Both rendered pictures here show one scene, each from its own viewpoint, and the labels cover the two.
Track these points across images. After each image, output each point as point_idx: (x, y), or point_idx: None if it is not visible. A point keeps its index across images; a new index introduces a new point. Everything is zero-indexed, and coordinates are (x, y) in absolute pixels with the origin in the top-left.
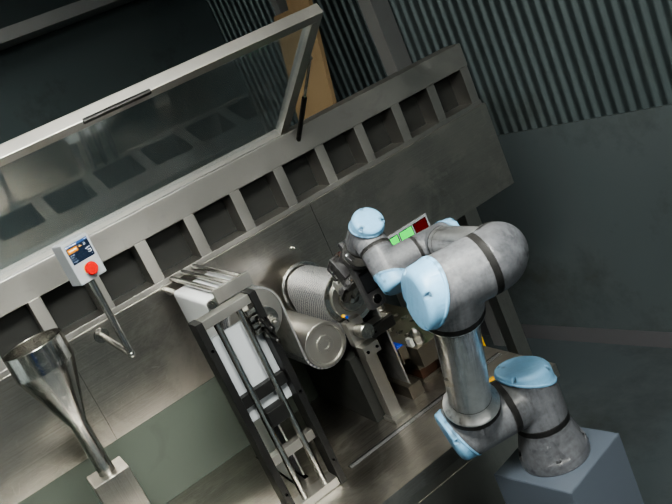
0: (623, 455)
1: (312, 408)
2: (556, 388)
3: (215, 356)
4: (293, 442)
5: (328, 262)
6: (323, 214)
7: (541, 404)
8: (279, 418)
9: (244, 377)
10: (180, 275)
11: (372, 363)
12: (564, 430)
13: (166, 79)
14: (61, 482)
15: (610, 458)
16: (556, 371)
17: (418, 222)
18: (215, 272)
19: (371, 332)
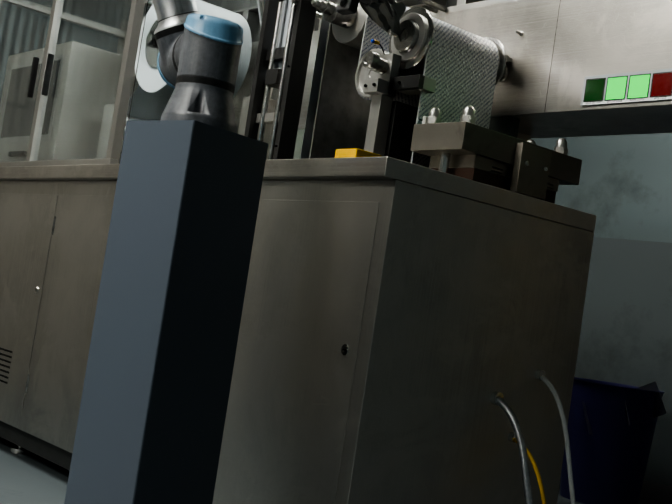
0: (185, 147)
1: (287, 88)
2: (195, 40)
3: (267, 0)
4: (272, 112)
5: (543, 69)
6: (567, 11)
7: (181, 45)
8: (269, 79)
9: (274, 31)
10: (434, 13)
11: (373, 106)
12: (179, 85)
13: None
14: (301, 134)
15: (172, 133)
16: (383, 166)
17: (661, 74)
18: None
19: (369, 62)
